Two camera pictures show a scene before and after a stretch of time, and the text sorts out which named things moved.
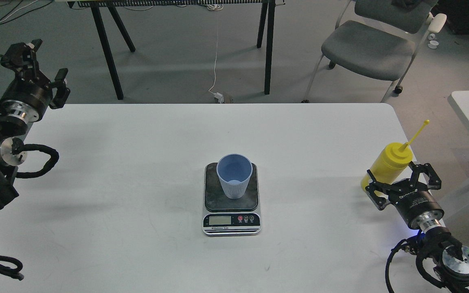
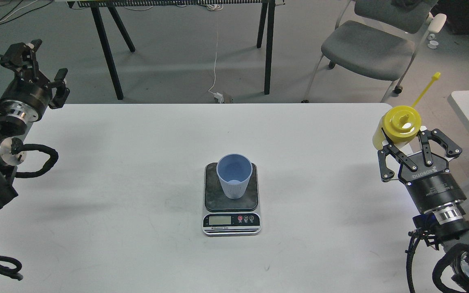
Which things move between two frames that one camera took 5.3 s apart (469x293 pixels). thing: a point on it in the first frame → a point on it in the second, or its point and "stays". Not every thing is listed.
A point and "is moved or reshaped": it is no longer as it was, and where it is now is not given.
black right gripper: x=418 y=206 → x=430 y=182
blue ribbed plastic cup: x=235 y=170 stays
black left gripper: x=27 y=98 stays
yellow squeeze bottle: x=395 y=158 is moved or reshaped
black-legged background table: x=267 y=10 stays
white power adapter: x=220 y=97 stays
